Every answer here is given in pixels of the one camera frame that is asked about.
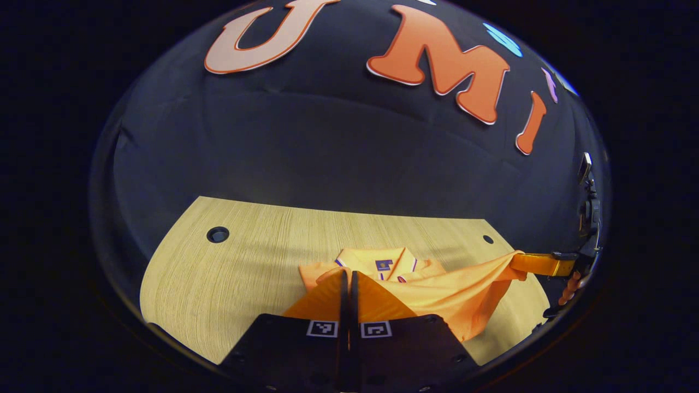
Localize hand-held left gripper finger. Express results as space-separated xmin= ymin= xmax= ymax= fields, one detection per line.
xmin=218 ymin=270 xmax=350 ymax=393
xmin=351 ymin=271 xmax=481 ymax=393

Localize orange T-shirt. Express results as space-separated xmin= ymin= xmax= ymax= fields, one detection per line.
xmin=299 ymin=247 xmax=529 ymax=343

